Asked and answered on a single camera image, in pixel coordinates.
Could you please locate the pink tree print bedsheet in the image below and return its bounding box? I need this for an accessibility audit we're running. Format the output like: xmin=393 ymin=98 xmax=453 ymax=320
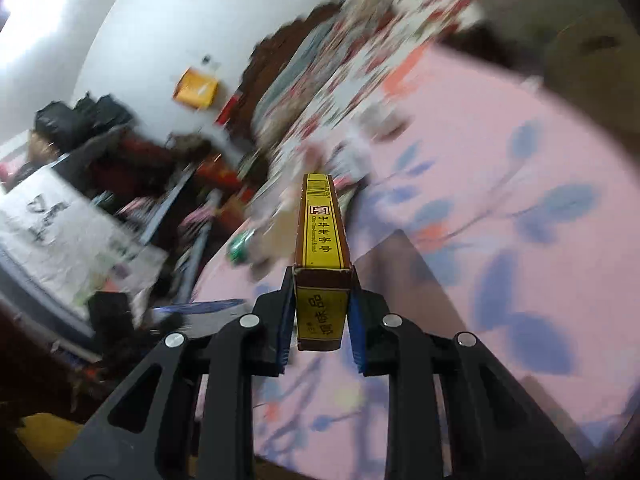
xmin=188 ymin=41 xmax=640 ymax=480

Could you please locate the cluttered side shelf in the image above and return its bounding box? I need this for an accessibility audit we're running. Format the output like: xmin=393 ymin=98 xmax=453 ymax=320
xmin=1 ymin=96 xmax=265 ymax=361

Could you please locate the carved dark wooden headboard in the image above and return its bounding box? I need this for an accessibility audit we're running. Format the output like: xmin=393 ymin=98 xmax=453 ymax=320
xmin=226 ymin=0 xmax=342 ymax=142

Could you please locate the beige round trash bin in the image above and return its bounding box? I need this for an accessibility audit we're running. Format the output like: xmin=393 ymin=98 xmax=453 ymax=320
xmin=544 ymin=10 xmax=639 ymax=155

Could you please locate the yellow brown cardboard box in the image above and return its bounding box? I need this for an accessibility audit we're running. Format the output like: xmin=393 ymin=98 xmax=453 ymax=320
xmin=293 ymin=174 xmax=352 ymax=352

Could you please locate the floral red white quilt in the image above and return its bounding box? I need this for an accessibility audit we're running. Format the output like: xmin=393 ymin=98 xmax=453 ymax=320
xmin=247 ymin=0 xmax=485 ymax=221

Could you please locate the orange wall calendar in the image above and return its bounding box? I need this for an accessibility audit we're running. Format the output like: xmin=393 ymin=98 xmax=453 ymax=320
xmin=172 ymin=67 xmax=219 ymax=110

